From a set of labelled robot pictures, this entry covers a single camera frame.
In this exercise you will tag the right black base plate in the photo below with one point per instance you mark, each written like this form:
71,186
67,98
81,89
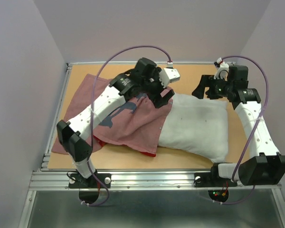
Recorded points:
206,179

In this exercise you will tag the white pillow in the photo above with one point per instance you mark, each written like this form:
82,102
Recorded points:
199,126

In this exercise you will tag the pink pillowcase with dark print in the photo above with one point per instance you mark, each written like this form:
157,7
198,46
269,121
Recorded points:
136,124

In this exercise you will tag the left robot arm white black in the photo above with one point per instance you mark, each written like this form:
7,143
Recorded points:
145,78

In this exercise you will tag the aluminium frame rail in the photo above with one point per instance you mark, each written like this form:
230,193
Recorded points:
146,193

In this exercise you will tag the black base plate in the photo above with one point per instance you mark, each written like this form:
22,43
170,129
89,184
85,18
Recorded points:
76,181
206,179

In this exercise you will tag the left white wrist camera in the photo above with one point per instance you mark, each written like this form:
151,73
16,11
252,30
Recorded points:
168,76

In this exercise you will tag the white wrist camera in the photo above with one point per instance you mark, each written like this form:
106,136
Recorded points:
222,69
168,76

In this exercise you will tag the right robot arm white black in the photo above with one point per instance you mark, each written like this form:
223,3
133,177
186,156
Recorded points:
266,165

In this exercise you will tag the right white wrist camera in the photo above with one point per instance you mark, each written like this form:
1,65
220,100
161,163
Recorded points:
222,69

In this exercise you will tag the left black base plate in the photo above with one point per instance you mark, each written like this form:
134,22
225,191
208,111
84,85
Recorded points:
76,181

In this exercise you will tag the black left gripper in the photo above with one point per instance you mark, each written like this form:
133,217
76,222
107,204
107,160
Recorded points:
157,99

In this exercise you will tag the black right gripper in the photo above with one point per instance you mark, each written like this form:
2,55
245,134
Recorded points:
206,81

